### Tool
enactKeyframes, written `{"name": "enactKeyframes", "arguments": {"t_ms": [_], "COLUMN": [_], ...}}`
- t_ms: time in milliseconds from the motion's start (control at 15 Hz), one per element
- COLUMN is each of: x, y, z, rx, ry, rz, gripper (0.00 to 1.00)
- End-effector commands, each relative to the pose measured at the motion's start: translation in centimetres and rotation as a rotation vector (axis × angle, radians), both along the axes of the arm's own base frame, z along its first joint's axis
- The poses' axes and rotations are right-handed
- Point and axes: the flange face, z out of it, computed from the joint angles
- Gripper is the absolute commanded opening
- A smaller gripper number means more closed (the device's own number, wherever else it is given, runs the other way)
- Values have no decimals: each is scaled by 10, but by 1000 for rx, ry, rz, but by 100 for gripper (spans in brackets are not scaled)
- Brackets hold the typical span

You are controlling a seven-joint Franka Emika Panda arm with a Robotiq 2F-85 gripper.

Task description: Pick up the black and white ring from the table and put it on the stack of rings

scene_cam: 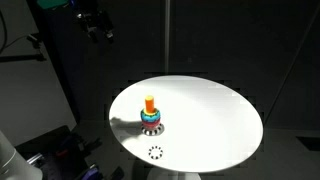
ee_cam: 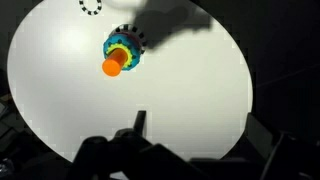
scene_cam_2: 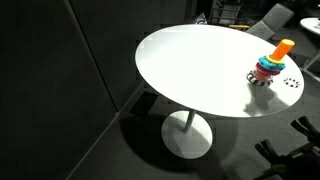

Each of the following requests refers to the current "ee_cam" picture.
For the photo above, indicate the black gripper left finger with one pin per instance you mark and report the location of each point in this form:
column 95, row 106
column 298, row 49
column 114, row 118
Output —
column 140, row 120

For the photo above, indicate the orange stacking peg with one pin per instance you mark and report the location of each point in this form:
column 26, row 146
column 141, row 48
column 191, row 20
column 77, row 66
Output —
column 113, row 63

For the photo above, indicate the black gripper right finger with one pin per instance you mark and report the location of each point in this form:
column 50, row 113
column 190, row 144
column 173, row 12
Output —
column 261, row 131

